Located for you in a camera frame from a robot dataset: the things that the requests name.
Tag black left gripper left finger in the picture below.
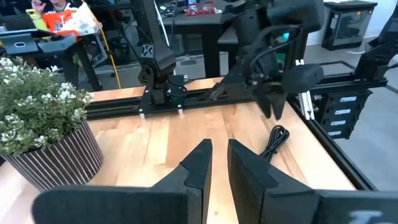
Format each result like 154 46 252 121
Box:
32 139 213 224

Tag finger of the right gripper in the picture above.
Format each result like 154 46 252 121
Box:
257 93 273 119
270 91 287 121

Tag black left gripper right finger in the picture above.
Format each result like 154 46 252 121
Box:
228 139 398 224

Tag black USB-C cable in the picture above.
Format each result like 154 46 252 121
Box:
259 124 290 162

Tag black desk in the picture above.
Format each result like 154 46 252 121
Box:
161 6 246 78

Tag black labelled controller boxes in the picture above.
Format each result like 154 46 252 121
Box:
320 90 373 140

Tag black cabinet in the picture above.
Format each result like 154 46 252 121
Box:
321 0 378 51

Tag green plant with white flowers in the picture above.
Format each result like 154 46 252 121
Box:
0 55 94 156

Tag grey laptop stand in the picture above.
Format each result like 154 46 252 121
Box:
0 32 40 56

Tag person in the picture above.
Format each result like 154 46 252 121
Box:
30 0 102 37

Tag yellow-green bottle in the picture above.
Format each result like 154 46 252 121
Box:
25 8 50 32

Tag silver aluminium bracket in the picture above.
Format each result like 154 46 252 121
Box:
295 58 315 121

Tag yellow hanging cable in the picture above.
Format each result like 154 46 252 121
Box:
81 0 122 90

